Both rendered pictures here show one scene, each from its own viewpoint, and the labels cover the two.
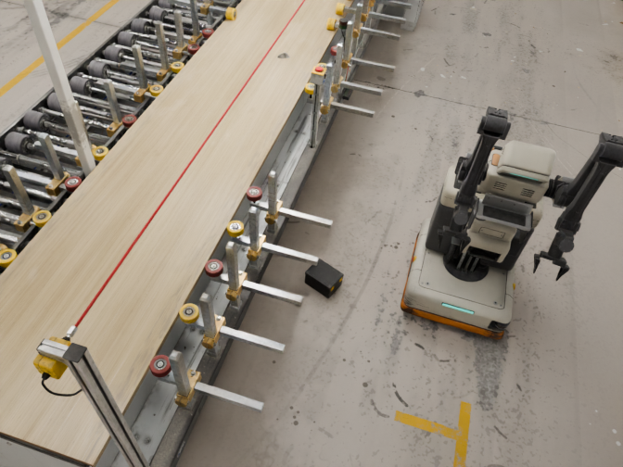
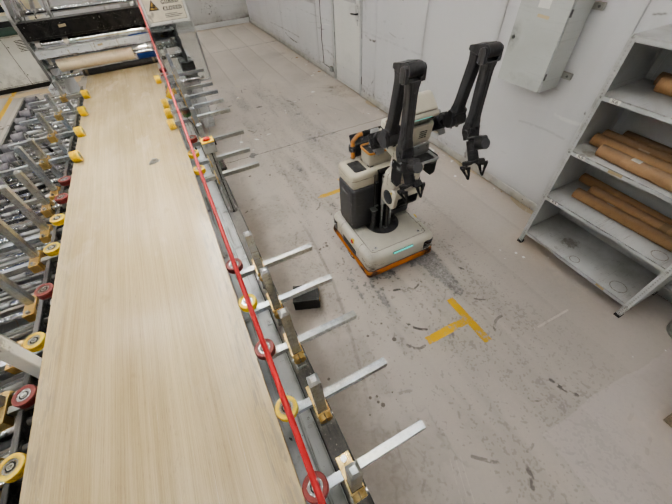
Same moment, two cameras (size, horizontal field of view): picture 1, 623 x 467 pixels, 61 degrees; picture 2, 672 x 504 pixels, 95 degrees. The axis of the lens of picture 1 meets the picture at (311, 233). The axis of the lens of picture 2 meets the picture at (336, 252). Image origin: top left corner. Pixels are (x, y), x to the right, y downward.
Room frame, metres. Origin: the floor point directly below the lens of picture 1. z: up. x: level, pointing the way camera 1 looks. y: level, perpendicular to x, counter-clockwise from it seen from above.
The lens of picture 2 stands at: (0.75, 0.50, 2.06)
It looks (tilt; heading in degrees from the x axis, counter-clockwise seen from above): 48 degrees down; 324
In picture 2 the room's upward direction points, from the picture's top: 4 degrees counter-clockwise
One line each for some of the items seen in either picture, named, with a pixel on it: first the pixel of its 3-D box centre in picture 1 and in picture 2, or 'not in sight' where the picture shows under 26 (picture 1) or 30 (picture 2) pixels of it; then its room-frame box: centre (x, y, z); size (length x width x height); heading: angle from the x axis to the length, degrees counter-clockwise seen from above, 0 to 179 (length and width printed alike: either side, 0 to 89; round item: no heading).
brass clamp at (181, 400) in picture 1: (188, 388); (351, 476); (0.86, 0.42, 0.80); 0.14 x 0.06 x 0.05; 167
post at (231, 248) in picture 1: (234, 279); (293, 342); (1.33, 0.32, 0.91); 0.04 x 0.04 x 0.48; 77
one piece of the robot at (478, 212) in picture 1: (501, 217); (413, 163); (1.78, -0.90, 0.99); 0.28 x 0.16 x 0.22; 77
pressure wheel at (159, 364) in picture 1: (162, 370); (316, 488); (0.90, 0.53, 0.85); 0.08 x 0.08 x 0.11
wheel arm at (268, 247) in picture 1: (274, 249); (291, 295); (1.59, 0.17, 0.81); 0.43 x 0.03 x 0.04; 77
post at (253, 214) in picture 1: (254, 244); (275, 302); (1.57, 0.26, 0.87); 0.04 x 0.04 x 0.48; 77
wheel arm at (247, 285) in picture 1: (255, 288); (311, 335); (1.35, 0.22, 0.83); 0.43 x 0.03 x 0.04; 77
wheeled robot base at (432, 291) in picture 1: (460, 274); (380, 232); (2.06, -0.97, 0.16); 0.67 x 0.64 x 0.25; 167
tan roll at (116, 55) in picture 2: not in sight; (116, 55); (5.70, -0.11, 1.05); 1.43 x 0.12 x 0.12; 77
